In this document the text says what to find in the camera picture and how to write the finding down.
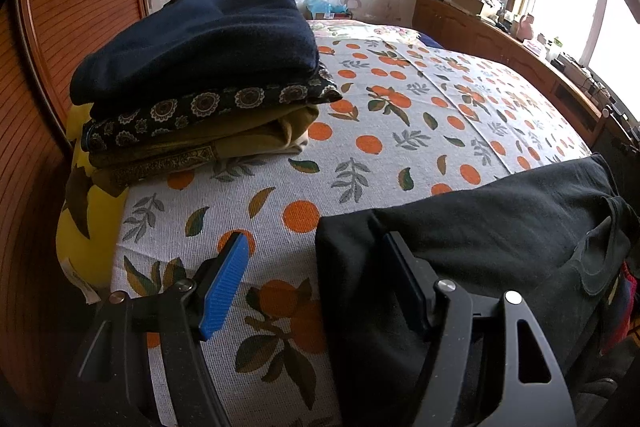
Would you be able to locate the navy blanket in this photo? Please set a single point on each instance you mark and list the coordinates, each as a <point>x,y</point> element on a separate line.
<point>430,41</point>

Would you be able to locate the blue plastic bag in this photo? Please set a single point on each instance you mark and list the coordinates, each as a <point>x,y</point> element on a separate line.
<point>320,4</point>

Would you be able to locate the red patterned cloth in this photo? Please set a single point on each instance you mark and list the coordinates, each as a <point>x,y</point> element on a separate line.
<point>625,307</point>

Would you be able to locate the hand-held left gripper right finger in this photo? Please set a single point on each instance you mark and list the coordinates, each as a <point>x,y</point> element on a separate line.
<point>407,287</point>

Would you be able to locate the yellow printed pillow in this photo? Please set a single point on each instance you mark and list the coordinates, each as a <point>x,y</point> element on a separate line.
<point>100,227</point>

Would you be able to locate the pink tissue pack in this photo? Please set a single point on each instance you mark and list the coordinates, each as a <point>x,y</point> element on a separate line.
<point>541,45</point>

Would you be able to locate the black printed t-shirt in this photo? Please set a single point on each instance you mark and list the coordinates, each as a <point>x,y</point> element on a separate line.
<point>500,232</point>

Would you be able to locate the long wooden cabinet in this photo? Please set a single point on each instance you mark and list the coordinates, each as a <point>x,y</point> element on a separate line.
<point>480,37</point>

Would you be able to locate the floral quilt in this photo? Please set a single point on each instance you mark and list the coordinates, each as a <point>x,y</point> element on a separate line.
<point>375,29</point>

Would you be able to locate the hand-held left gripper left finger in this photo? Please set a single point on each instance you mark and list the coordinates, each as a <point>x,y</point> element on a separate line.
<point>225,287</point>

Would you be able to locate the folded dark medallion-print garment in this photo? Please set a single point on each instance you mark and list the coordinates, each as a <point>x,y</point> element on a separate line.
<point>200,107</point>

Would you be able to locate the green-capped bottle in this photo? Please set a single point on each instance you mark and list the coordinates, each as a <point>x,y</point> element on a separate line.
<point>556,49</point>

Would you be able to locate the pink bottle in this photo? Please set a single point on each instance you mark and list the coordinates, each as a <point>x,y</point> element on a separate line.
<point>526,28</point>

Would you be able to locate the folded navy garment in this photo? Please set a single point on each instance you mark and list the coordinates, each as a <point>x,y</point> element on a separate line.
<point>200,37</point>

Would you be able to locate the folded olive garment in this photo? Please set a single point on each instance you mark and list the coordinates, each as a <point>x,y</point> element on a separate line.
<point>240,132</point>

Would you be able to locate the folded brown brocade garment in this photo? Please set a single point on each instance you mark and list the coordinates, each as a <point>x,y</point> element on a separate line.
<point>160,164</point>

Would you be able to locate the orange-print bed sheet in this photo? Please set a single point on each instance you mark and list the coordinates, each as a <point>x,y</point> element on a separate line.
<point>400,132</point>

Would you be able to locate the open cardboard box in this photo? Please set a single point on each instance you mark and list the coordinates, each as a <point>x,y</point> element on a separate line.
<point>467,2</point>

